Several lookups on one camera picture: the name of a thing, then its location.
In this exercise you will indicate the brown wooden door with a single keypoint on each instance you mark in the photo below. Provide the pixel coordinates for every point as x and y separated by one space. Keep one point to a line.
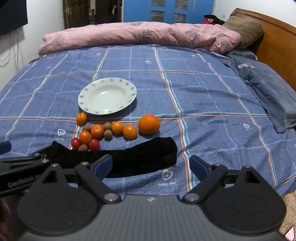
76 14

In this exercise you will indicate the blue plaid bed sheet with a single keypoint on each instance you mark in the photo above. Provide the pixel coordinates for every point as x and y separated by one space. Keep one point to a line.
196 97

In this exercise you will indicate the mandarin with stem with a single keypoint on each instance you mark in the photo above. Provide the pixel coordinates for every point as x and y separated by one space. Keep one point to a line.
81 118

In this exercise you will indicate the black wall television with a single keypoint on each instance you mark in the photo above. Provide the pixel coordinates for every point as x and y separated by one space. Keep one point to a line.
11 14

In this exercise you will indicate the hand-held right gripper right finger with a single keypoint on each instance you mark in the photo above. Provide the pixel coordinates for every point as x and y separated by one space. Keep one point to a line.
198 165

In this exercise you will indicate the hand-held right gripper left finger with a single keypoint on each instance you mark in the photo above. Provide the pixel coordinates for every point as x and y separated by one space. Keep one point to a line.
103 165

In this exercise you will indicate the patterned floor rug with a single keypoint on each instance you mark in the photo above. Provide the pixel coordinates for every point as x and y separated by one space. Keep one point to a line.
289 208

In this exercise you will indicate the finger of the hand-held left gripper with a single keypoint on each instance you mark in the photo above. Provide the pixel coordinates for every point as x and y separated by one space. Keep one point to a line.
4 147
25 160

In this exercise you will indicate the wooden headboard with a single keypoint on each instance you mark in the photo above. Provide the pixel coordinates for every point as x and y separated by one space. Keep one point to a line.
279 39

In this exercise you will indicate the red cherry tomato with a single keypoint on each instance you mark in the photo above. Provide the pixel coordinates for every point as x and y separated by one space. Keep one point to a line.
75 142
94 144

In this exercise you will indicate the brown longan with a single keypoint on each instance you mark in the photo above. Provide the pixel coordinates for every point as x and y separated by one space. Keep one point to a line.
107 126
108 134
86 128
82 147

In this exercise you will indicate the white floral rim plate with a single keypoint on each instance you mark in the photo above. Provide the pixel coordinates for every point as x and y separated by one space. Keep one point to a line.
106 96

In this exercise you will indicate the small mandarin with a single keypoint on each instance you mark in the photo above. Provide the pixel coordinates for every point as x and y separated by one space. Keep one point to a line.
85 137
117 128
97 131
129 131

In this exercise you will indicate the brown pillow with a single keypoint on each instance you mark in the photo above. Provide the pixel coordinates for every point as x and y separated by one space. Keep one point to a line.
245 30

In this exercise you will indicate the grey-blue blanket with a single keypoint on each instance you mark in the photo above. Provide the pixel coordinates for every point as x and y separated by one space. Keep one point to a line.
266 85

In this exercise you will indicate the red and black bag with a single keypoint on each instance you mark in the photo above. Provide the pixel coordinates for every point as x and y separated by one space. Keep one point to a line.
212 19

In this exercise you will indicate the large orange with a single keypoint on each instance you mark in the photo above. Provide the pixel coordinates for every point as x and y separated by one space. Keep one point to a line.
149 124

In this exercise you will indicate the pink floral quilt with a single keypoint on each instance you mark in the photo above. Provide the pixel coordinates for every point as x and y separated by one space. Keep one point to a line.
138 34

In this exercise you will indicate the blue wardrobe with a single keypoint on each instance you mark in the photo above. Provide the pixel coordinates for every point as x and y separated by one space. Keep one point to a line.
166 11

